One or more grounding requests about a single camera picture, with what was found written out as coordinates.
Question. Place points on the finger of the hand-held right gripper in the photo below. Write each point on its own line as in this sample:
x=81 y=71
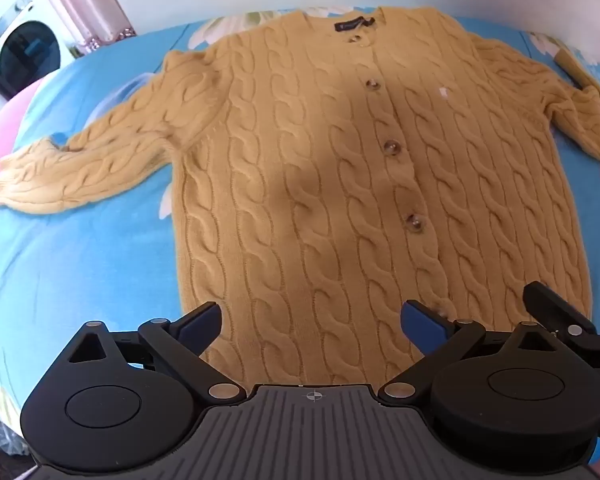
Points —
x=555 y=310

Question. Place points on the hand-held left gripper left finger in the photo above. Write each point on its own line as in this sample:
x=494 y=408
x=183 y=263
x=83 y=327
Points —
x=201 y=324

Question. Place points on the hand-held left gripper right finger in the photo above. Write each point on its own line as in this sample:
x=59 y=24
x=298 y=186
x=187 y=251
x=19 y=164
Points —
x=421 y=326

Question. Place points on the blue floral bed sheet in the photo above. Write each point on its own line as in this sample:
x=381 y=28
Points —
x=105 y=260

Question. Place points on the white washing machine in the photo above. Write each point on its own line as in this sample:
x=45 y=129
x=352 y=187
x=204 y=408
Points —
x=22 y=35

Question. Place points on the pink curtain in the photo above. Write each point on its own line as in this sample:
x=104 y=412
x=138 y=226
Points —
x=97 y=0

